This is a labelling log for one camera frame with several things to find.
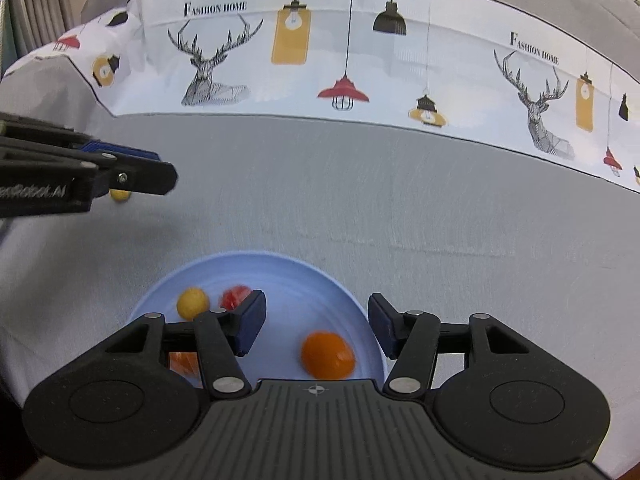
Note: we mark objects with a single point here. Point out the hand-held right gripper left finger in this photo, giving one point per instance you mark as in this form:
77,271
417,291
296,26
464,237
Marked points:
252,325

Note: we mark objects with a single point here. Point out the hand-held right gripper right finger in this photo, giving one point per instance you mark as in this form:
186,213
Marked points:
380,325

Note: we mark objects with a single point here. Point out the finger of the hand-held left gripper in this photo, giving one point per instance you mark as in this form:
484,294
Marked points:
145,177
120,152

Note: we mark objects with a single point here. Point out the small pale yellow fruit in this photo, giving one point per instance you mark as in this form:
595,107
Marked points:
119,196

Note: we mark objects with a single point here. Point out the red textured fruit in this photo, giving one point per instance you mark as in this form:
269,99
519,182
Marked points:
233,297

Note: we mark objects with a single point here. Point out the light blue plate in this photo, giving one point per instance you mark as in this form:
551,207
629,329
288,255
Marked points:
300,290

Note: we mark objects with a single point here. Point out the large smooth orange fruit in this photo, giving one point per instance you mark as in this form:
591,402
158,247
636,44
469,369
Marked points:
327,355

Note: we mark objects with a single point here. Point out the yellow round fruit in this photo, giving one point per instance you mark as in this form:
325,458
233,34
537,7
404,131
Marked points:
192,303

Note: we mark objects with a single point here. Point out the orange textured fruit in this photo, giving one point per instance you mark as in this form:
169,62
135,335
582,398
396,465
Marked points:
181,364

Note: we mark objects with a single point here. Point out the grey curtain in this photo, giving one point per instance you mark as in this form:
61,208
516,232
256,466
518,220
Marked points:
45,0

